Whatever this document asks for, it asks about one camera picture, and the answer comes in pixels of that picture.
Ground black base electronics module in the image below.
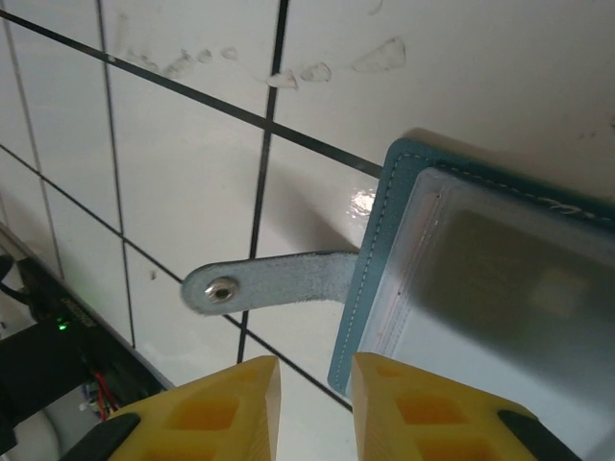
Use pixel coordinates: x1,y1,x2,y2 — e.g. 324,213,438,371
0,311,92,424

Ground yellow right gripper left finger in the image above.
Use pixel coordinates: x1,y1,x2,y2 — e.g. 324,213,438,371
60,354,283,461

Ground teal leather card holder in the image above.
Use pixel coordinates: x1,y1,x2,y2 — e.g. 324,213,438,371
180,125,615,461

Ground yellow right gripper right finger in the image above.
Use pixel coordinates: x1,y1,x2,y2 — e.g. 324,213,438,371
348,352,585,461

